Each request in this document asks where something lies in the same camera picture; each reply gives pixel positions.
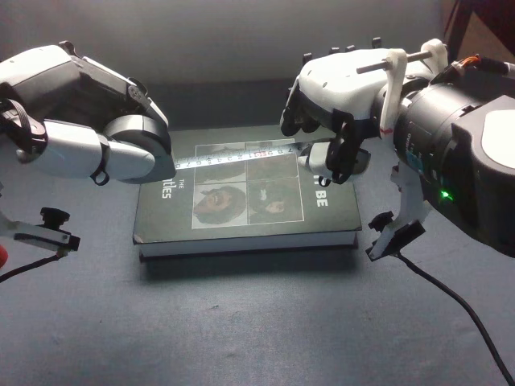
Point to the black Let It Be book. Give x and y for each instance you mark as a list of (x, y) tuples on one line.
[(281, 233)]

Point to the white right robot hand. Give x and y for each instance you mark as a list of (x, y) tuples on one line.
[(342, 84)]

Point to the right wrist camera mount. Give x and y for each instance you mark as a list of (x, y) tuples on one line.
[(414, 201)]

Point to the grey table cloth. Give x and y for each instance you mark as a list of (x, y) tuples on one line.
[(241, 321)]

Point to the grey tape measure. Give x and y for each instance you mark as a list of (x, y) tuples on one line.
[(137, 128)]

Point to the brown wooden furniture frame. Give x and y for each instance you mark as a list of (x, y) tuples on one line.
[(458, 24)]

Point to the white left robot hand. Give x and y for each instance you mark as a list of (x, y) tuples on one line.
[(44, 76)]

